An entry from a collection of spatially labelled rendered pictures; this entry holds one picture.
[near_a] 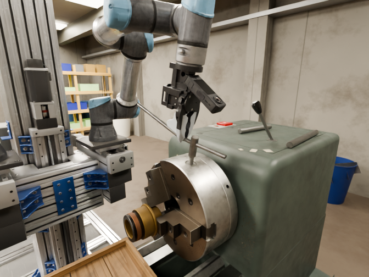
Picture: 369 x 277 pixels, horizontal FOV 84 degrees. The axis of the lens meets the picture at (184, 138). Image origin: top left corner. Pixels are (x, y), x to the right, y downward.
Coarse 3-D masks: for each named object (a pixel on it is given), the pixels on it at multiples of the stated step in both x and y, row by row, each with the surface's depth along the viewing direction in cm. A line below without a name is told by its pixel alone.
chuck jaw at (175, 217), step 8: (160, 216) 58; (168, 216) 58; (176, 216) 57; (184, 216) 57; (160, 224) 54; (168, 224) 55; (176, 224) 54; (184, 224) 54; (192, 224) 54; (200, 224) 54; (160, 232) 55; (168, 232) 56; (176, 232) 54; (184, 232) 53; (192, 232) 52; (200, 232) 54; (208, 232) 53; (192, 240) 52
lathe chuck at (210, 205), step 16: (160, 160) 65; (176, 160) 61; (176, 176) 59; (192, 176) 56; (208, 176) 58; (176, 192) 61; (192, 192) 55; (208, 192) 55; (224, 192) 57; (160, 208) 70; (176, 208) 70; (192, 208) 56; (208, 208) 53; (224, 208) 56; (208, 224) 52; (224, 224) 56; (176, 240) 65; (208, 240) 53; (224, 240) 60; (192, 256) 59
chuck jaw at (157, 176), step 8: (160, 168) 65; (152, 176) 62; (160, 176) 64; (152, 184) 63; (160, 184) 63; (152, 192) 61; (160, 192) 62; (168, 192) 63; (144, 200) 60; (152, 200) 60; (160, 200) 61
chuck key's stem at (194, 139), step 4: (192, 136) 57; (196, 136) 57; (192, 140) 56; (196, 140) 56; (192, 144) 57; (192, 148) 57; (196, 148) 58; (192, 152) 58; (196, 152) 58; (192, 156) 58; (192, 160) 59; (192, 164) 60
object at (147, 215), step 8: (136, 208) 59; (144, 208) 57; (152, 208) 59; (128, 216) 55; (136, 216) 55; (144, 216) 55; (152, 216) 56; (128, 224) 59; (136, 224) 53; (144, 224) 54; (152, 224) 55; (128, 232) 57; (136, 232) 53; (144, 232) 54; (152, 232) 56; (136, 240) 54
